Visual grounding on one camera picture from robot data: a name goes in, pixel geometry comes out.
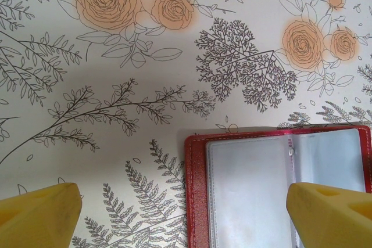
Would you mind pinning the floral tablecloth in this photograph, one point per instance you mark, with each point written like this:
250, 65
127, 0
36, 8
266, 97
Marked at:
116, 71

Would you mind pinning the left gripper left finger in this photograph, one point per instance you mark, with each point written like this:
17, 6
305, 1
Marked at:
37, 219

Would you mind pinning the red leather card holder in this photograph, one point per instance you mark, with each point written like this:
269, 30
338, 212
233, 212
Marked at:
197, 187

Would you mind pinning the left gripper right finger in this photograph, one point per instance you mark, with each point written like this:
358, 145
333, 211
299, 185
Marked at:
334, 222

